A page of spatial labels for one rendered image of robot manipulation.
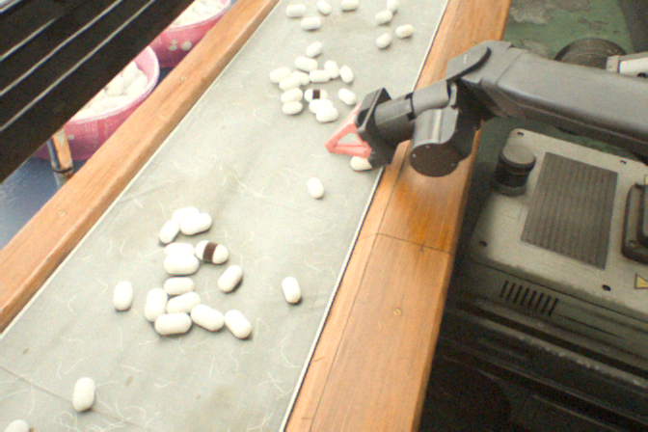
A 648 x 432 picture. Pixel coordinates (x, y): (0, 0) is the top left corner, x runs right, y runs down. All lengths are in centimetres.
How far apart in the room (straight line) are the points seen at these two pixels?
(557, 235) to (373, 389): 72
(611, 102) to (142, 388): 50
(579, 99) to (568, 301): 65
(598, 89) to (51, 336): 58
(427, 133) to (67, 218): 42
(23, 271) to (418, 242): 44
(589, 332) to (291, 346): 72
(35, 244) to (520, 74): 55
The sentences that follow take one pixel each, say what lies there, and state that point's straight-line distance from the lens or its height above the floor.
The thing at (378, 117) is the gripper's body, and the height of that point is 84.
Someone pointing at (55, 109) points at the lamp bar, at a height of 106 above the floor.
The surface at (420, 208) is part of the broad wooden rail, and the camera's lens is 84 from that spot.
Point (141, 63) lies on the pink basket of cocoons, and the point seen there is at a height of 74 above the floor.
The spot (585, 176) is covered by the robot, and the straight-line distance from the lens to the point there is 148.
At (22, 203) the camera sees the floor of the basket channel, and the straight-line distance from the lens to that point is 100.
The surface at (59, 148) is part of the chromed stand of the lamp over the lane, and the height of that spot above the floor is 80.
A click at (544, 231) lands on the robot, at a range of 131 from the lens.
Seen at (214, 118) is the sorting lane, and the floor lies 74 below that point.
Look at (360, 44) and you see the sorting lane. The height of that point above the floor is 74.
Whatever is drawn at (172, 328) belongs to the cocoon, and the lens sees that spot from 72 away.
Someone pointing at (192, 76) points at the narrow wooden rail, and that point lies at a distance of 105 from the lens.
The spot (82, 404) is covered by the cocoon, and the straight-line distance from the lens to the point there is 68.
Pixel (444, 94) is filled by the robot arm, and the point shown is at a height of 89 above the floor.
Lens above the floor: 133
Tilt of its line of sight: 42 degrees down
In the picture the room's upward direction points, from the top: 6 degrees clockwise
